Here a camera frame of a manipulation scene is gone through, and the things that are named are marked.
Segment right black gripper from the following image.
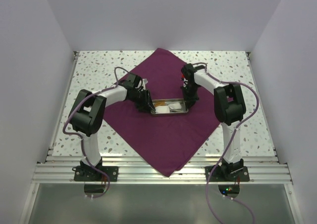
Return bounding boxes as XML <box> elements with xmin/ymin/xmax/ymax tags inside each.
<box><xmin>180</xmin><ymin>83</ymin><xmax>199</xmax><ymax>111</ymax></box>

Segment tan adhesive bandage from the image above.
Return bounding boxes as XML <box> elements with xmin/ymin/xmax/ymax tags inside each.
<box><xmin>155</xmin><ymin>101</ymin><xmax>165</xmax><ymax>107</ymax></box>

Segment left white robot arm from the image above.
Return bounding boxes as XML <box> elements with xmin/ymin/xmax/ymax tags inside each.
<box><xmin>63</xmin><ymin>73</ymin><xmax>155</xmax><ymax>181</ymax></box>

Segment metal instrument tray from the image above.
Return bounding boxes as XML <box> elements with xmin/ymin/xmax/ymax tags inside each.
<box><xmin>151</xmin><ymin>99</ymin><xmax>188</xmax><ymax>115</ymax></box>

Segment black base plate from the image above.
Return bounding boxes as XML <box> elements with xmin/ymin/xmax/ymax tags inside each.
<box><xmin>72</xmin><ymin>166</ymin><xmax>119</xmax><ymax>182</ymax></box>
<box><xmin>209</xmin><ymin>166</ymin><xmax>250</xmax><ymax>182</ymax></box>

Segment white gauze pad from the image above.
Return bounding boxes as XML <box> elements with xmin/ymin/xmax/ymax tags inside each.
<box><xmin>168</xmin><ymin>103</ymin><xmax>182</xmax><ymax>110</ymax></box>
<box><xmin>156</xmin><ymin>106</ymin><xmax>170</xmax><ymax>114</ymax></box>

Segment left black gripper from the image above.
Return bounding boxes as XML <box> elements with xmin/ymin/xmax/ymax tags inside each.
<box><xmin>129</xmin><ymin>89</ymin><xmax>156</xmax><ymax>113</ymax></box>

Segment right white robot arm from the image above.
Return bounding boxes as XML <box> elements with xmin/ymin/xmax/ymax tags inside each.
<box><xmin>181</xmin><ymin>63</ymin><xmax>246</xmax><ymax>181</ymax></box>

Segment aluminium rail frame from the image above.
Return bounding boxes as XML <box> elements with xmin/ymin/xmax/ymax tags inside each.
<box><xmin>24</xmin><ymin>49</ymin><xmax>303</xmax><ymax>224</ymax></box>

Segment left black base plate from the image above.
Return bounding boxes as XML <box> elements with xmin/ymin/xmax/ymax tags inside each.
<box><xmin>72</xmin><ymin>166</ymin><xmax>119</xmax><ymax>182</ymax></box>

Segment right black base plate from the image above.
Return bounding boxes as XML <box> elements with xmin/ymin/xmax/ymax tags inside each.
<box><xmin>209</xmin><ymin>166</ymin><xmax>250</xmax><ymax>182</ymax></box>

